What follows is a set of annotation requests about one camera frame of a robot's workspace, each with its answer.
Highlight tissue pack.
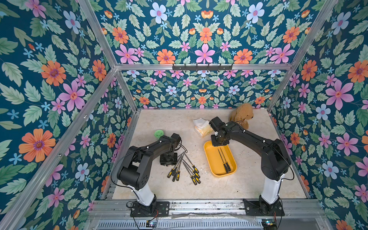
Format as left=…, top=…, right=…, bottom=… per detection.
left=193, top=118, right=213, bottom=138

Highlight green round lid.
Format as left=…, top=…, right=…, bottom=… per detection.
left=154, top=129, right=164, bottom=139

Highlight file tool one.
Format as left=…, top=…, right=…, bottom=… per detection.
left=220, top=148, right=231, bottom=173

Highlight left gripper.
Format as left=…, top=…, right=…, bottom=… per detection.
left=161, top=152, right=178, bottom=165

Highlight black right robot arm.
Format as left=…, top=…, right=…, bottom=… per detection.
left=209, top=117, right=291, bottom=206

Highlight yellow plastic storage box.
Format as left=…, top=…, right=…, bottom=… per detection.
left=204, top=140, right=237, bottom=177

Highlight black hook rail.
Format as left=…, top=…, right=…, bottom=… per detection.
left=172, top=64, right=233, bottom=71

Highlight file tool nine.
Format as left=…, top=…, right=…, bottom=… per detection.
left=184, top=164, right=198, bottom=185

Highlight file tool eight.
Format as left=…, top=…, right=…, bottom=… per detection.
left=184, top=162, right=201, bottom=185

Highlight perforated metal vent strip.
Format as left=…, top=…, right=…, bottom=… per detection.
left=97, top=219, right=263, bottom=230

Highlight file tool four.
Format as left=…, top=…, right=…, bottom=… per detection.
left=172, top=154, right=184, bottom=182

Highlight file tool three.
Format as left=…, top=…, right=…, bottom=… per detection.
left=167, top=154, right=181, bottom=179

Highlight file tool five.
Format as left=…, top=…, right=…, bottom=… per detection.
left=175, top=157, right=183, bottom=181

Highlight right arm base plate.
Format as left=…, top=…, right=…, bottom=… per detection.
left=243, top=198, right=285, bottom=217

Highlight file tool six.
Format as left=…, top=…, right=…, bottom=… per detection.
left=184, top=153, right=199, bottom=173

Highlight brown plush teddy bear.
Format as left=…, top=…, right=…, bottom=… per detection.
left=229, top=103, right=254, bottom=129

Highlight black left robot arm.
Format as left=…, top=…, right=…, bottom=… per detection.
left=117, top=133, right=182, bottom=208

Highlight file tool seven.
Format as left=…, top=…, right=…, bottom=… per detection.
left=183, top=161, right=200, bottom=179

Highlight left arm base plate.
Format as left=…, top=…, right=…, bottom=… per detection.
left=130, top=201, right=170, bottom=218

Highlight file tool two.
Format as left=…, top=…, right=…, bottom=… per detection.
left=218, top=149, right=229, bottom=173

